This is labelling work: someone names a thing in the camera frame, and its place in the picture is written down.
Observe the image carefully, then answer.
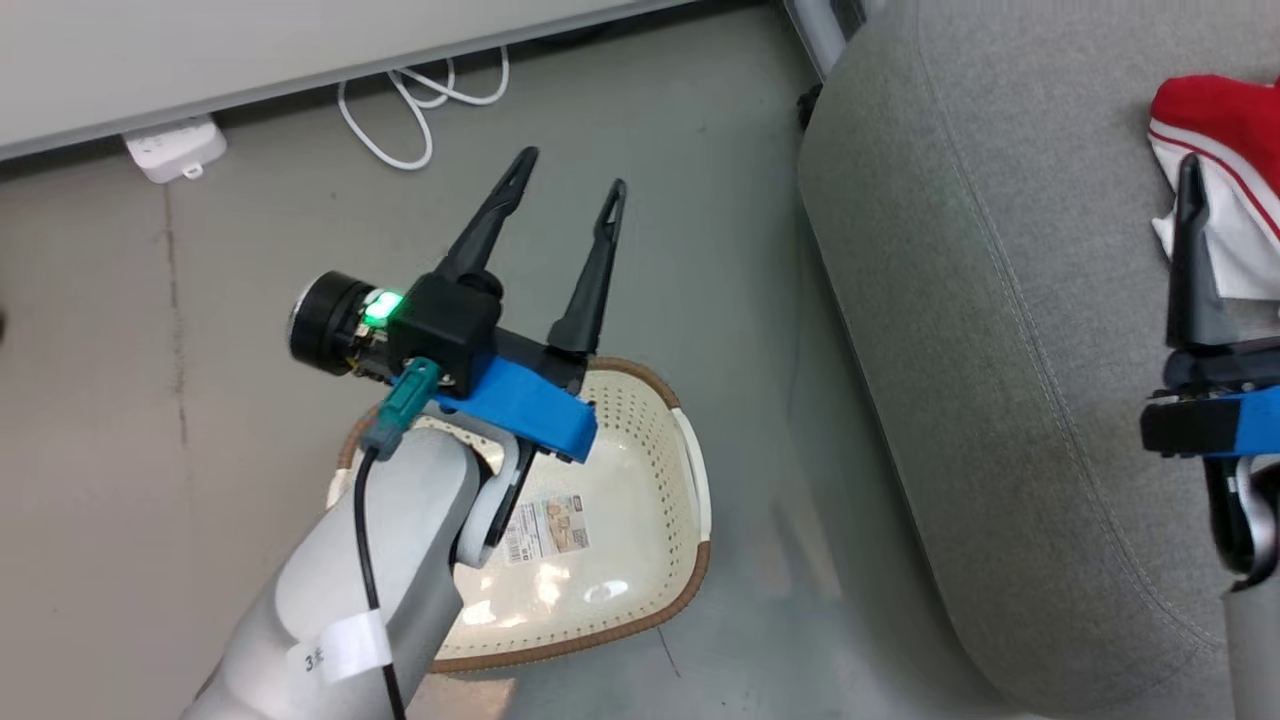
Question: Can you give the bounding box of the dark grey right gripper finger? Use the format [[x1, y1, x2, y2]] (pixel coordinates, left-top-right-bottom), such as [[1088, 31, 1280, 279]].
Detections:
[[1165, 153, 1246, 351]]

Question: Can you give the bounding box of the white power strip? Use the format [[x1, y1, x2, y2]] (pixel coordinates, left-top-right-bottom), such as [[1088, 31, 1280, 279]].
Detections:
[[123, 115, 229, 185]]

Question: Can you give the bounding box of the grey fabric sofa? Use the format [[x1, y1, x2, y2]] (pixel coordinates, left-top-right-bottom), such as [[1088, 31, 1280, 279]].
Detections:
[[797, 0, 1280, 720]]

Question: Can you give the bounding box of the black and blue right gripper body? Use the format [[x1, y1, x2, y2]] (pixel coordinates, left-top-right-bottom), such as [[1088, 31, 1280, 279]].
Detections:
[[1140, 335, 1280, 463]]

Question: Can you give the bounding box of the red and white garment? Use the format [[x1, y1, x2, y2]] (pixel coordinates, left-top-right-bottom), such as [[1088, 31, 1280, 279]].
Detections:
[[1147, 73, 1280, 301]]

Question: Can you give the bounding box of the cream perforated laundry basket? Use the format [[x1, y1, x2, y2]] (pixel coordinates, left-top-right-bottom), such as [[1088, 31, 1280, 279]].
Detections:
[[325, 357, 713, 673]]

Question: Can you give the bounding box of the grey partition base rail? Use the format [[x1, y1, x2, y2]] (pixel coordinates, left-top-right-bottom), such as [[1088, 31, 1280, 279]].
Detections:
[[0, 0, 701, 161]]

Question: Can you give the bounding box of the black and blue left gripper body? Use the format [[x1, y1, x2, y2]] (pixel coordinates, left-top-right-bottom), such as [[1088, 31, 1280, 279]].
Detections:
[[288, 270, 601, 466]]

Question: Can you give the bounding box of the teal camera cable connector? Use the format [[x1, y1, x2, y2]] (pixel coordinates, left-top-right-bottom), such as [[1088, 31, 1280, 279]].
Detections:
[[360, 358, 443, 461]]

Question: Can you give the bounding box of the white tape label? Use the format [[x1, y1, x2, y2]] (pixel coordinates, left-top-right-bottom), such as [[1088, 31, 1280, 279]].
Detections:
[[285, 610, 393, 686]]

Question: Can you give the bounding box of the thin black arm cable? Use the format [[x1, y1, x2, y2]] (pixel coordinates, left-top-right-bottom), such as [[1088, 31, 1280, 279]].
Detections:
[[352, 445, 409, 720]]

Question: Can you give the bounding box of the printed product sticker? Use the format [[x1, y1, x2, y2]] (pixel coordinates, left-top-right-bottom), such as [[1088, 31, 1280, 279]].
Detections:
[[500, 493, 593, 566]]

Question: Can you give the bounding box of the grey metal partition post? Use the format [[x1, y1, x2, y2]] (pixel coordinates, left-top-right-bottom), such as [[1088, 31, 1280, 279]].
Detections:
[[783, 0, 869, 81]]

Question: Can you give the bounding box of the white power cable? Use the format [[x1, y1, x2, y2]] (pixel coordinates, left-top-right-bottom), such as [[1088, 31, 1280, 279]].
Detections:
[[337, 45, 511, 171]]

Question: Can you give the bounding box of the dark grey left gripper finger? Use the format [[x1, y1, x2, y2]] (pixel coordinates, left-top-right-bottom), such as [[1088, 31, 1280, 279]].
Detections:
[[436, 146, 541, 293], [546, 178, 629, 357]]

